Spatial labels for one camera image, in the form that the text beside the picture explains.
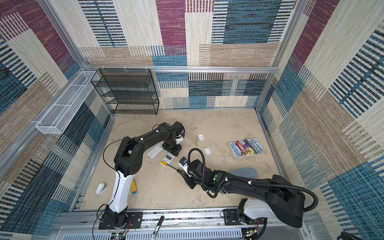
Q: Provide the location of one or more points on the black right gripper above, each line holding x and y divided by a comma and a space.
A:
191, 184

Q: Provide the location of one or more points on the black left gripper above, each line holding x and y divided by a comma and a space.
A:
176, 153

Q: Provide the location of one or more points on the red white remote control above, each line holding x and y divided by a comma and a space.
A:
167, 160

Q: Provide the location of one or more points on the black yellow screwdriver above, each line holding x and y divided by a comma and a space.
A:
181, 172

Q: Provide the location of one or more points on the white battery cover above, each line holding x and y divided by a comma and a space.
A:
208, 151
201, 137

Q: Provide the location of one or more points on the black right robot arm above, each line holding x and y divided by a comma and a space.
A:
287, 202

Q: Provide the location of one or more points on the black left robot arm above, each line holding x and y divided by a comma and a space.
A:
129, 160

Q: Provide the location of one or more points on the colourful magazine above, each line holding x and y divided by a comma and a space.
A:
246, 148

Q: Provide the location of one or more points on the blue grey sponge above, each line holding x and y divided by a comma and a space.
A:
246, 173

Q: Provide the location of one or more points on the yellow toy shovel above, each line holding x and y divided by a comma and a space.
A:
133, 187

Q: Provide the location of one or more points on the black marker pen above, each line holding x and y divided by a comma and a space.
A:
157, 227

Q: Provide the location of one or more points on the white stapler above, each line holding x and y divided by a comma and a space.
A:
101, 188

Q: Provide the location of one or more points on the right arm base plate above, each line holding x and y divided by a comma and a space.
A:
232, 218

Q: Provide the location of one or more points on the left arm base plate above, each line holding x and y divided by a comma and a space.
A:
112, 221

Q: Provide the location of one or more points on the black wire shelf rack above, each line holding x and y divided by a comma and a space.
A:
127, 91

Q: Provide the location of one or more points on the white mesh wall basket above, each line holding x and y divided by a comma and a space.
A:
59, 116

